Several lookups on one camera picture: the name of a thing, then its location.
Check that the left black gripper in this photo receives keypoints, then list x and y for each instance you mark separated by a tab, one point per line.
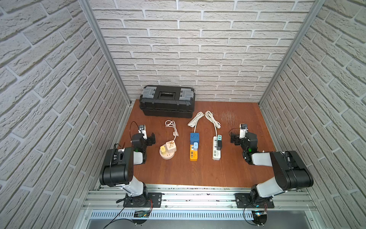
150	139

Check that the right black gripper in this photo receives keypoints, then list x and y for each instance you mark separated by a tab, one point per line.
238	139

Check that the yellow charger plug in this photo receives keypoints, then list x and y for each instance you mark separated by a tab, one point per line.
163	149

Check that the round pink power socket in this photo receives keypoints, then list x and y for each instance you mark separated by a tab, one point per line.
166	156

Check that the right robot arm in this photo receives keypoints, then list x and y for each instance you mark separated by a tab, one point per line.
290	172

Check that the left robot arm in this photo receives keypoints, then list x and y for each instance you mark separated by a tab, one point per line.
118	166

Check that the black plug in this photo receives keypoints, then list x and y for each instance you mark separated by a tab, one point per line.
219	145

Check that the light blue charger plug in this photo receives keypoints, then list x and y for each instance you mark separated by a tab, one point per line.
195	146

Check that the dark blue adapter plug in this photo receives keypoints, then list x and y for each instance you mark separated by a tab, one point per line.
194	138

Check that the white power strip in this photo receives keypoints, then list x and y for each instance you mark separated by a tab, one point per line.
216	153

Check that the black plastic toolbox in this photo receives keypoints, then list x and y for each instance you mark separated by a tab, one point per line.
167	101

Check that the orange power strip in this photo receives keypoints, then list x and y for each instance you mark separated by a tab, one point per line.
193	153

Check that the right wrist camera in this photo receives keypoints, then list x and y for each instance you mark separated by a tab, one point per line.
243	131

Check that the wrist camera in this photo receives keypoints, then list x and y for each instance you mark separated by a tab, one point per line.
142	130
243	131

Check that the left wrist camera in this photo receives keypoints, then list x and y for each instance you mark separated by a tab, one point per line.
142	130

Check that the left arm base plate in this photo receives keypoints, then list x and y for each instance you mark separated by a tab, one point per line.
143	199

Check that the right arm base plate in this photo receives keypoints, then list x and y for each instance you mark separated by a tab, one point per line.
247	200

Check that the aluminium rail frame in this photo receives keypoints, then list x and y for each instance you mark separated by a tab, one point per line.
178	202

